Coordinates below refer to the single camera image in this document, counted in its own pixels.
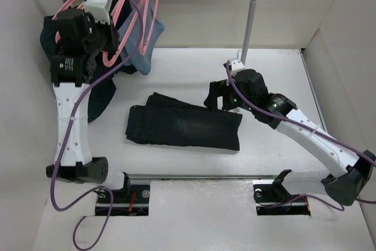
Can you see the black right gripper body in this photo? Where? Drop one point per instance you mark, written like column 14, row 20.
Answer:
column 230, row 100

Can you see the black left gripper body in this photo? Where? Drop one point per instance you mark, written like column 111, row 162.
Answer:
column 101, row 37

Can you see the black trousers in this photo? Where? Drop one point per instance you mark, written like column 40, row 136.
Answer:
column 168, row 121

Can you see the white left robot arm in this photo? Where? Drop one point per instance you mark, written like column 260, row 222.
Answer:
column 83, row 88

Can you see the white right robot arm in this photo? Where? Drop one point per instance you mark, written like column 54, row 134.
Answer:
column 347, row 169

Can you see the dark green hanging trousers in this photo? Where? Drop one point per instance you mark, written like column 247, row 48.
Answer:
column 100, row 95

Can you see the dark navy hanging garment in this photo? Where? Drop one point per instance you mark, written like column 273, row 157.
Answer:
column 125, row 14

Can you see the grey right rack pole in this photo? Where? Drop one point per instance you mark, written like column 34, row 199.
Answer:
column 249, row 24

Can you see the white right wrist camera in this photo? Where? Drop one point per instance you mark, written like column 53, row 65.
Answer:
column 234, row 66

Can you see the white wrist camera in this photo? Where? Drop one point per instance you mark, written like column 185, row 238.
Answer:
column 99, row 9
column 234, row 66

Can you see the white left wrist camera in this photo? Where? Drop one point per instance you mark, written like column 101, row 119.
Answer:
column 99, row 9

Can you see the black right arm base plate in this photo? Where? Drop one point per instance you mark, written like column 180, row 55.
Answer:
column 271, row 200

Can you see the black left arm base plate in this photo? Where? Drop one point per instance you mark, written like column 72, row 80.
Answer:
column 133, row 201

